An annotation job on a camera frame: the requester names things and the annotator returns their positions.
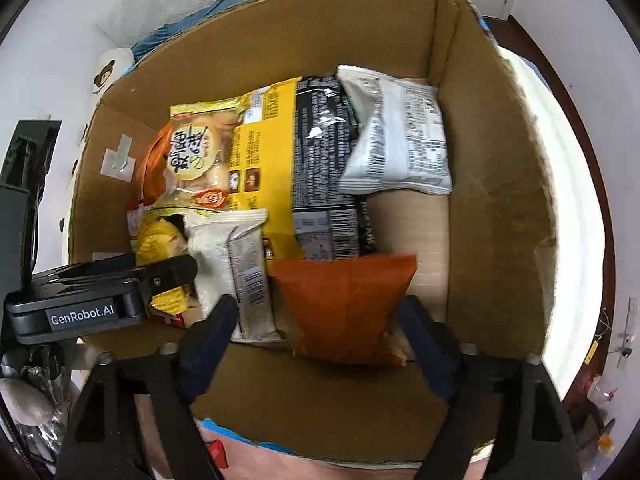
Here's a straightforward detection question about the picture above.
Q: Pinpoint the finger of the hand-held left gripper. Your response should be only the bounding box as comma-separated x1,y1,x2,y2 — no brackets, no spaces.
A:
142,254,199,295
90,252,146,275

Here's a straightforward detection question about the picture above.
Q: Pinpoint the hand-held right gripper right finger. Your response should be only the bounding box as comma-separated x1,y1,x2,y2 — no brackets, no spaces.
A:
397,294,584,480

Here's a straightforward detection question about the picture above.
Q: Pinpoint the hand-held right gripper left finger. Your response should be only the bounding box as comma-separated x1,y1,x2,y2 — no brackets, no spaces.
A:
54,294,241,480

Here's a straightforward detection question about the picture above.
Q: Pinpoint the small yellow snack packet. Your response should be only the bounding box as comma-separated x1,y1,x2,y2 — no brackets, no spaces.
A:
135,211,202,317

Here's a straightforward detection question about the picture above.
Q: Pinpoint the white silver snack packet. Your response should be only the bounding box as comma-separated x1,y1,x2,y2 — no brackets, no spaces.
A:
182,208,287,344

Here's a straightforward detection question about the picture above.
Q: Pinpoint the large orange snack packet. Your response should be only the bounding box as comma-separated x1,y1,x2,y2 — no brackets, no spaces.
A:
272,254,419,367

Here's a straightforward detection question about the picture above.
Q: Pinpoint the small orange snack packet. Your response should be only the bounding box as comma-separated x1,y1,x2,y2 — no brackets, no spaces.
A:
134,127,174,207

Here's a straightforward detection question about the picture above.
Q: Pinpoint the yellow round biscuit packet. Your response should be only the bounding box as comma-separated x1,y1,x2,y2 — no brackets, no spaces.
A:
145,97,247,212

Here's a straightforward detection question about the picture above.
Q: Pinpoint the large yellow black noodle packet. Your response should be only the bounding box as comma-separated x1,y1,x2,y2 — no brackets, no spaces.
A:
227,74,377,262

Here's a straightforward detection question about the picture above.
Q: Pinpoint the cardboard box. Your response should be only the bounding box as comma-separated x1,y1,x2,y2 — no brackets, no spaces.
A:
65,0,562,462

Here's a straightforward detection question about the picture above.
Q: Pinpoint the white grey snack packet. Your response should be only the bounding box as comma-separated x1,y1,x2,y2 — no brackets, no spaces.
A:
336,64,454,196

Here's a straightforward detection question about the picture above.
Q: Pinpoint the grey cloth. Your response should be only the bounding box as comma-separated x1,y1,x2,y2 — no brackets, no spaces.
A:
0,377,52,427

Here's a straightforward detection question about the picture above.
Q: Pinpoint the small red snack packet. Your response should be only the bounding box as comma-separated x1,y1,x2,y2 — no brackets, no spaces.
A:
207,439,229,472

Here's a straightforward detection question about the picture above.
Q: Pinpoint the bear print pillow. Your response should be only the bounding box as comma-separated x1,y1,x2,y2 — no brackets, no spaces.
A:
57,47,136,241

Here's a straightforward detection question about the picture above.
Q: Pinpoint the orange bottle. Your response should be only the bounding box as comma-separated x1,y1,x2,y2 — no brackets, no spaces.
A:
595,427,617,456

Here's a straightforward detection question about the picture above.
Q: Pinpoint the blue pillow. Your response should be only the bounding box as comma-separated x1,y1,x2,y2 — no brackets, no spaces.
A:
131,0,389,62

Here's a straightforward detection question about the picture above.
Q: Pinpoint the wall outlet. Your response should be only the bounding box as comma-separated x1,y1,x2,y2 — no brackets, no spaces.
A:
619,297,640,361

